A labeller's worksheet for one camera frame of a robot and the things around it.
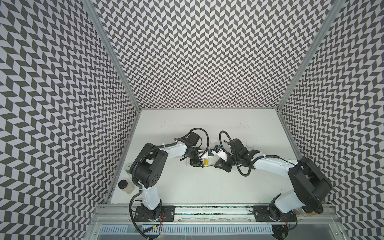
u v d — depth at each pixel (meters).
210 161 0.91
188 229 0.69
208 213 0.74
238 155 0.69
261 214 0.74
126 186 0.72
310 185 0.44
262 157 0.58
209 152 0.80
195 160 0.81
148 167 0.48
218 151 0.75
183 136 0.76
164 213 0.72
